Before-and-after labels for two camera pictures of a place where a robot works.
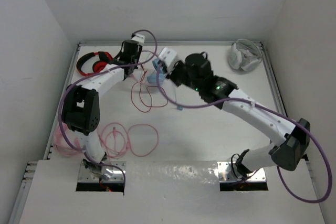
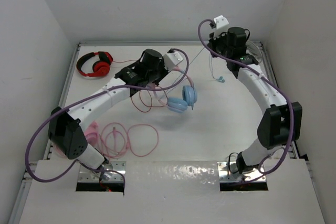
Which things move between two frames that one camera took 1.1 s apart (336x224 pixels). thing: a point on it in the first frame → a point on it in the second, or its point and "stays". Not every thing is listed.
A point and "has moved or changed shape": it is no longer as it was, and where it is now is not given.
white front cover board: [167, 192] stays
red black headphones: [99, 65] stays
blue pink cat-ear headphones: [159, 75] has moved or changed shape
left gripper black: [136, 56] → [164, 71]
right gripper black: [171, 75] → [214, 41]
